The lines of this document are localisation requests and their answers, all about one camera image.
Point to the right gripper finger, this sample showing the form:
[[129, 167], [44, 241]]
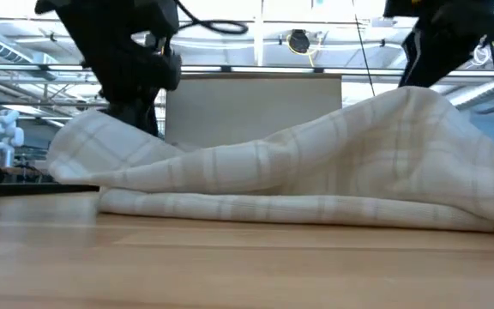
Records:
[[407, 60], [440, 56]]

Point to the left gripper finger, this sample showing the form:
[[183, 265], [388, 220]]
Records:
[[135, 116]]

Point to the beige fabric storage box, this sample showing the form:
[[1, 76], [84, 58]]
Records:
[[251, 111]]

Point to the white checked towel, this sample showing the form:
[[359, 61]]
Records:
[[315, 163]]

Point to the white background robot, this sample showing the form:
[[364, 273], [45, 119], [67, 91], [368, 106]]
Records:
[[4, 133]]

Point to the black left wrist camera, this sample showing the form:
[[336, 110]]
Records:
[[161, 17]]

